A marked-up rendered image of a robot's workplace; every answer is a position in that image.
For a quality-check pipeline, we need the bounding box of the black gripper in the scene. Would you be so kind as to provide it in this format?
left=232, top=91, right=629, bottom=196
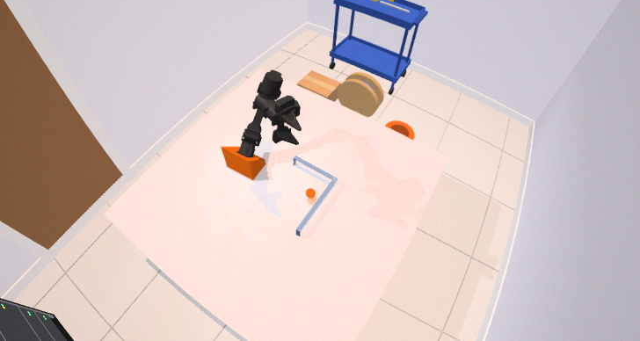
left=262, top=95, right=302, bottom=145

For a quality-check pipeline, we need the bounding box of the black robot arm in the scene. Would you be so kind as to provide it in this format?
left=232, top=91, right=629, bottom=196
left=237, top=69, right=301, bottom=157

